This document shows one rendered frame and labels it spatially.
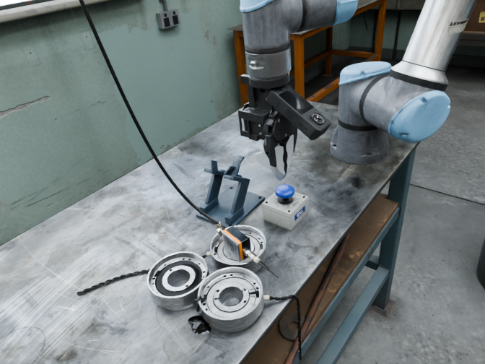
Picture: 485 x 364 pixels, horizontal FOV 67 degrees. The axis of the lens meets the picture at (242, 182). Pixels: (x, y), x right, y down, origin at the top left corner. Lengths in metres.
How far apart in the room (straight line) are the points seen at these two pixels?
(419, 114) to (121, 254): 0.66
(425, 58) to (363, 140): 0.24
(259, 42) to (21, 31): 1.63
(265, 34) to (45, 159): 1.78
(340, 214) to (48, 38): 1.74
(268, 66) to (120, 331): 0.49
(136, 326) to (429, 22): 0.76
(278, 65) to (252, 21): 0.08
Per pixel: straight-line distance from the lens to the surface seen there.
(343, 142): 0.97
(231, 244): 0.66
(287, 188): 0.75
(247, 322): 0.59
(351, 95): 0.91
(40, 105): 2.16
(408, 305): 1.71
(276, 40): 0.61
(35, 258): 0.88
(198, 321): 0.63
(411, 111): 0.79
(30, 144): 2.18
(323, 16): 0.65
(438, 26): 0.83
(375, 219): 1.20
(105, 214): 0.92
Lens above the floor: 1.30
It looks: 33 degrees down
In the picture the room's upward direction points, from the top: 7 degrees counter-clockwise
